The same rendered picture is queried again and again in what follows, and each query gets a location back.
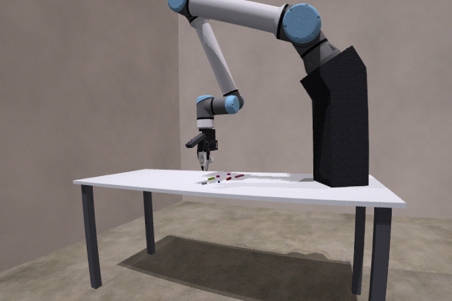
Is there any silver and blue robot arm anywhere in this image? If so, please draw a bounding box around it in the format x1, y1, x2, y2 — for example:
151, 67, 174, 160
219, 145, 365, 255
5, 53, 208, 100
168, 0, 341, 129

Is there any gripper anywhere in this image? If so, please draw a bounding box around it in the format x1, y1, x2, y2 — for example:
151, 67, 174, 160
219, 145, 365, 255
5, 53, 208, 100
197, 129, 218, 171

